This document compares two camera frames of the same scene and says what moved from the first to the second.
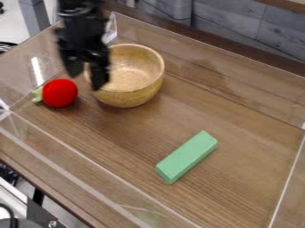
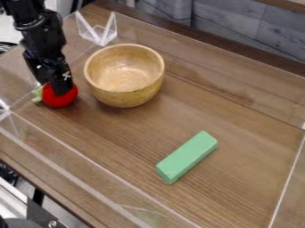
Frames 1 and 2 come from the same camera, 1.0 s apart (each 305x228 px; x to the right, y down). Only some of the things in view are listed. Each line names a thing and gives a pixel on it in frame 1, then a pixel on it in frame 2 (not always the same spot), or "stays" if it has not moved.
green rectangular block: [186, 157] stays
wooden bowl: [136, 76] stays
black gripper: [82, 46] to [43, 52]
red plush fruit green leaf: [58, 93] stays
